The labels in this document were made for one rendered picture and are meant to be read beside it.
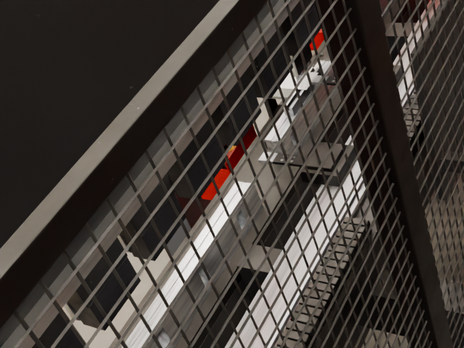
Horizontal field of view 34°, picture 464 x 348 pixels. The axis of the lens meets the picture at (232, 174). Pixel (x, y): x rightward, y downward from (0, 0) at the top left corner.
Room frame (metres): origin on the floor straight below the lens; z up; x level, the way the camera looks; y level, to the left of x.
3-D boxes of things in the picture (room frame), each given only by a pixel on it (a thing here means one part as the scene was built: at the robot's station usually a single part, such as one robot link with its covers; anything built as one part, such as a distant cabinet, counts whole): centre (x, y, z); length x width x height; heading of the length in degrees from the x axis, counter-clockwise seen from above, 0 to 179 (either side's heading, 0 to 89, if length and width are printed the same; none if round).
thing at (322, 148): (1.59, -0.19, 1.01); 0.26 x 0.12 x 0.05; 46
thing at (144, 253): (1.39, 0.22, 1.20); 0.15 x 0.09 x 0.17; 136
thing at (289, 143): (1.91, -0.28, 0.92); 0.39 x 0.06 x 0.10; 136
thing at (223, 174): (2.06, 0.00, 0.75); 0.20 x 0.16 x 0.18; 139
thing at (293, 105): (1.92, -0.29, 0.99); 0.20 x 0.03 x 0.03; 136
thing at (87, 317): (1.25, 0.36, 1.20); 0.15 x 0.09 x 0.17; 136
